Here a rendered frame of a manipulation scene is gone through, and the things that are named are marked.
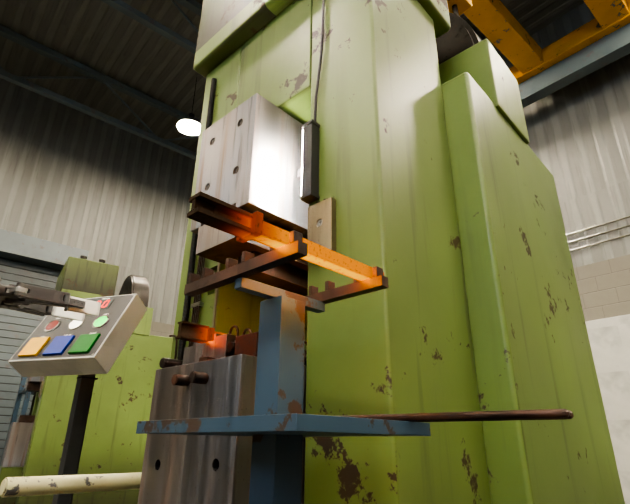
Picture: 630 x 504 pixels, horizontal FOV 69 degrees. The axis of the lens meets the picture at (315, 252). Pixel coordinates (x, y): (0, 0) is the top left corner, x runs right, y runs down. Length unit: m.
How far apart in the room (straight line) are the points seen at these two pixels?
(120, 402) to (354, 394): 5.13
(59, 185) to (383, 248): 9.41
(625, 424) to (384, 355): 5.24
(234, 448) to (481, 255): 0.90
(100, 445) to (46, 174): 5.86
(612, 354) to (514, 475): 4.92
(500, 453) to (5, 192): 9.42
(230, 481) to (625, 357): 5.49
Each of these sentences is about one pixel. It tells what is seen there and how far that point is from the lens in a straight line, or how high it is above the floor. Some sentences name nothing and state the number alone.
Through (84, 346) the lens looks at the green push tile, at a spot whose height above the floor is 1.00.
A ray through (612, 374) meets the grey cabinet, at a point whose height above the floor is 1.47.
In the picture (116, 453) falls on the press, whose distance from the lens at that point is 6.09.
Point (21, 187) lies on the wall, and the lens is 10.10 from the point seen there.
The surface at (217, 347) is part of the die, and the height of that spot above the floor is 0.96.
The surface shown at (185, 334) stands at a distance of 1.26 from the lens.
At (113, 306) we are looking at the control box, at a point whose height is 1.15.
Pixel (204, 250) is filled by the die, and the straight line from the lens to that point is 1.45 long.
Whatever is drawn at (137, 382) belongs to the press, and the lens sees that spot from 6.15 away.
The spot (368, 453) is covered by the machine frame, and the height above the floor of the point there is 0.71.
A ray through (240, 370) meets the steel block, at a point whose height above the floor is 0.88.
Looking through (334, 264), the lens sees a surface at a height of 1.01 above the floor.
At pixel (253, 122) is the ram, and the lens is 1.50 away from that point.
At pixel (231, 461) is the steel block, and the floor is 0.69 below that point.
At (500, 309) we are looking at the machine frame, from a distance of 1.44.
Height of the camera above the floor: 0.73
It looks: 23 degrees up
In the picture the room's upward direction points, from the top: 1 degrees clockwise
